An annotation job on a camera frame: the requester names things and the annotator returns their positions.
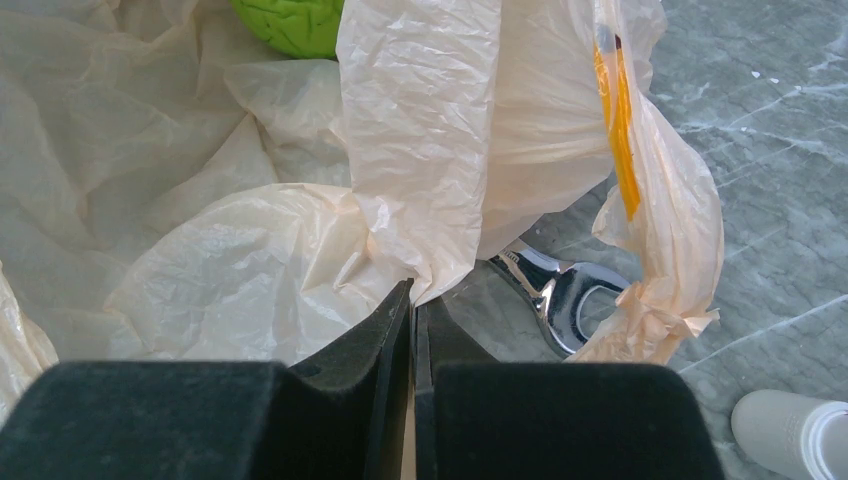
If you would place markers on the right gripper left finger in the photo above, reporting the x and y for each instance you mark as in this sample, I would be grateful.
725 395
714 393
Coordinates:
339 414

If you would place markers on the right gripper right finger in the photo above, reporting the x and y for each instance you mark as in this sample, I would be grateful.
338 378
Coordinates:
479 418

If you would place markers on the translucent orange plastic bag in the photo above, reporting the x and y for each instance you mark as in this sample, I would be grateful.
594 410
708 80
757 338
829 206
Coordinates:
174 188

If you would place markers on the fake green fruit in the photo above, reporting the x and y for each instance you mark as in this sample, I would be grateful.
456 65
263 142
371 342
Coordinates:
301 29

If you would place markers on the silver wrench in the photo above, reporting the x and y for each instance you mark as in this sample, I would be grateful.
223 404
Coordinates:
556 291

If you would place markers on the white PVC pipe frame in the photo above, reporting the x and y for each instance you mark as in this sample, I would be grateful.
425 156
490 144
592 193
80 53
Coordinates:
793 435

